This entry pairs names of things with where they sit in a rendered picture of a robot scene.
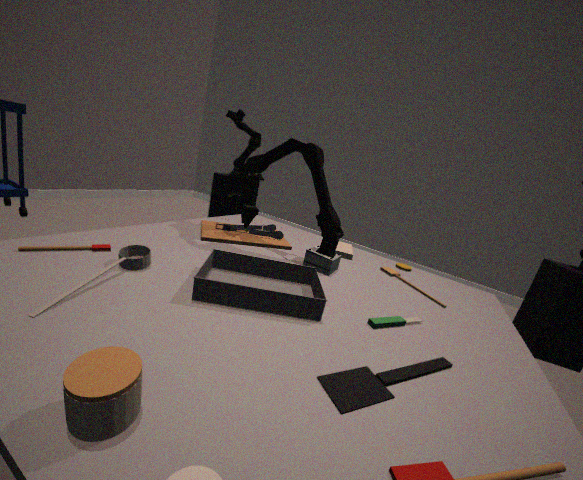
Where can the brown wooden board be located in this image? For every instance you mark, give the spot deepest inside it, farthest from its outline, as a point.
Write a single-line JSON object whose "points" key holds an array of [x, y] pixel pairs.
{"points": [[209, 233]]}

